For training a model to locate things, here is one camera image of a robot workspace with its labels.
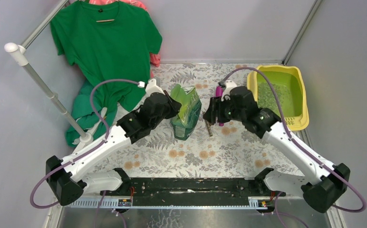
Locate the green cat litter bag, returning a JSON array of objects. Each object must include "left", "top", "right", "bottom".
[{"left": 170, "top": 84, "right": 202, "bottom": 141}]

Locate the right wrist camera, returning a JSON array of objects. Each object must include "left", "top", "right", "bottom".
[{"left": 220, "top": 80, "right": 237, "bottom": 102}]

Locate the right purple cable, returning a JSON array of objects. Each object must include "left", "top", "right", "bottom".
[{"left": 221, "top": 66, "right": 367, "bottom": 213}]

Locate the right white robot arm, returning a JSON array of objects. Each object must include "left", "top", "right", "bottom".
[{"left": 203, "top": 86, "right": 350, "bottom": 213}]

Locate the green t-shirt on hanger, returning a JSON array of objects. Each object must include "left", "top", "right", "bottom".
[{"left": 50, "top": 1, "right": 163, "bottom": 111}]

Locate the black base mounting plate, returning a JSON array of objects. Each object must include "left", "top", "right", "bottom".
[{"left": 100, "top": 178, "right": 278, "bottom": 202}]

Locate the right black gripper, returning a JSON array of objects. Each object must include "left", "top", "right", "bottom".
[{"left": 203, "top": 94, "right": 245, "bottom": 124}]

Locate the magenta plastic scoop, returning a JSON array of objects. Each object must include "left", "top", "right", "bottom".
[{"left": 215, "top": 86, "right": 224, "bottom": 126}]

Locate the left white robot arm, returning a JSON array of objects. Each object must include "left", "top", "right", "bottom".
[{"left": 46, "top": 91, "right": 182, "bottom": 206}]

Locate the purple cable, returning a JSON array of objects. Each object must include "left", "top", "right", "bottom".
[
  {"left": 221, "top": 66, "right": 367, "bottom": 213},
  {"left": 29, "top": 79, "right": 146, "bottom": 209}
]

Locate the dark green folded cloth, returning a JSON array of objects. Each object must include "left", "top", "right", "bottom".
[{"left": 71, "top": 80, "right": 117, "bottom": 140}]

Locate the yellow green litter box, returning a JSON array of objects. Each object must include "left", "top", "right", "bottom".
[{"left": 247, "top": 65, "right": 309, "bottom": 131}]

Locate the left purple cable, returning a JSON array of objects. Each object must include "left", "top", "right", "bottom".
[{"left": 29, "top": 79, "right": 146, "bottom": 209}]

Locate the white clothes rack pole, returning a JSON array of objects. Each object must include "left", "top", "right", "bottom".
[{"left": 4, "top": 42, "right": 93, "bottom": 145}]

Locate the floral patterned mat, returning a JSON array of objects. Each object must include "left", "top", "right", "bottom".
[{"left": 92, "top": 64, "right": 301, "bottom": 178}]

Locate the pink garment behind shirt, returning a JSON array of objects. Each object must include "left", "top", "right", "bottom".
[{"left": 88, "top": 0, "right": 162, "bottom": 68}]

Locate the wooden clothes hanger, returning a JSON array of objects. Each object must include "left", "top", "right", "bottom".
[{"left": 96, "top": 19, "right": 114, "bottom": 23}]

